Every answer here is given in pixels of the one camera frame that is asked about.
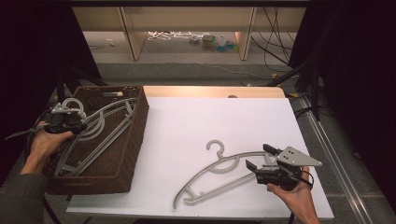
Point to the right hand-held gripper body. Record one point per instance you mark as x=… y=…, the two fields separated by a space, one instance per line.
x=286 y=174

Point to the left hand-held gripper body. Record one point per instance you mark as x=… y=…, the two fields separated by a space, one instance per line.
x=59 y=121

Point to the grey plastic clothes hanger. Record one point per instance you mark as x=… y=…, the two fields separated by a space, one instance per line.
x=102 y=147
x=118 y=102
x=218 y=189

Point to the brown wicker basket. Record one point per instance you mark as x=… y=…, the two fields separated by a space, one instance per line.
x=130 y=140

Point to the person's right hand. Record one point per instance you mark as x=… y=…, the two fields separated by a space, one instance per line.
x=295 y=196

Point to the person's left hand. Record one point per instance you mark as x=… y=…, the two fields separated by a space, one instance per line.
x=46 y=143

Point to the black metal stand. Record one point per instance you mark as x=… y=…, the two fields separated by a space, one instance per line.
x=60 y=90
x=315 y=93

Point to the dark curtain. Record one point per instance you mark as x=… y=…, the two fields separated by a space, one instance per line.
x=31 y=46
x=358 y=62

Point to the white table mat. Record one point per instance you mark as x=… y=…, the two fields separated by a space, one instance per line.
x=186 y=118

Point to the light wooden shelf unit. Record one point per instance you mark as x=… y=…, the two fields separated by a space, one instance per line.
x=134 y=40

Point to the colourful toys pile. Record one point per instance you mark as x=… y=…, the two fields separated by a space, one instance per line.
x=214 y=42

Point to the aluminium floor rail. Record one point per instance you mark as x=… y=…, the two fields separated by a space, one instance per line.
x=336 y=161

